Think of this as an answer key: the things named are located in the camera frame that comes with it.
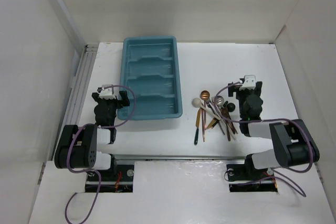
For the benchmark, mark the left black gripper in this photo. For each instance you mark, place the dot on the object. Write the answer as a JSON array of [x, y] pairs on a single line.
[[124, 103]]

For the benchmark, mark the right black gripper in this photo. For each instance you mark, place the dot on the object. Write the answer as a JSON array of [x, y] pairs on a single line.
[[259, 86]]

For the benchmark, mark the silver spoon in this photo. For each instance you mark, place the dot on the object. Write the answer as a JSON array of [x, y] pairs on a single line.
[[219, 101]]

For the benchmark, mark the copper fork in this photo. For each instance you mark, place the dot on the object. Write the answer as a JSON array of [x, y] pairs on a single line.
[[229, 125]]

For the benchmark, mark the copper spoon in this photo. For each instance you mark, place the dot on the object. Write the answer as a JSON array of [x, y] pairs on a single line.
[[204, 96]]

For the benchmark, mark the white spoon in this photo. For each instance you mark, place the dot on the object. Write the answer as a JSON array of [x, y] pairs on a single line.
[[197, 103]]

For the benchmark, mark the black spoon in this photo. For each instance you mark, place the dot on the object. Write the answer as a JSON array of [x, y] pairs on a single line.
[[227, 108]]

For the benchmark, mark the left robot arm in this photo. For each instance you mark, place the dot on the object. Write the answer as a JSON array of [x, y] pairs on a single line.
[[77, 147]]

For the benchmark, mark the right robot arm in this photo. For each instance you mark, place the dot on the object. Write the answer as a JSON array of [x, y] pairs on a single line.
[[292, 143]]

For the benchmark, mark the copper knife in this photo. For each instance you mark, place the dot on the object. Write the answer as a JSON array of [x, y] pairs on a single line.
[[203, 124]]

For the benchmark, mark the blue plastic cutlery tray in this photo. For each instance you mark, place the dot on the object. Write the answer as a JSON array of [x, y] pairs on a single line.
[[150, 75]]

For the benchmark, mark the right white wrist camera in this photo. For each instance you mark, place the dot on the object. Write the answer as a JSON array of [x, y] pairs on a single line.
[[248, 83]]

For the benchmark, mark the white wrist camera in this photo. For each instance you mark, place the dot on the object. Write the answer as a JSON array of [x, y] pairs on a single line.
[[106, 92], [248, 83]]

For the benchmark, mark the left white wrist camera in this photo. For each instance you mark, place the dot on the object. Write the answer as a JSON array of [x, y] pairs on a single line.
[[106, 92]]

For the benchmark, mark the gold knife green handle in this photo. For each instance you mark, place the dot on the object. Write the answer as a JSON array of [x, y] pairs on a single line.
[[197, 127]]

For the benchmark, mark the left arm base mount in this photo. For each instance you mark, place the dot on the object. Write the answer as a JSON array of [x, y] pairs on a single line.
[[118, 178]]

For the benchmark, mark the front aluminium rail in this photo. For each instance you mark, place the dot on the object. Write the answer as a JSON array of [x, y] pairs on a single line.
[[177, 158]]

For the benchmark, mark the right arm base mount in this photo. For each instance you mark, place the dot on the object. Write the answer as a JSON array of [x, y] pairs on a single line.
[[245, 180]]

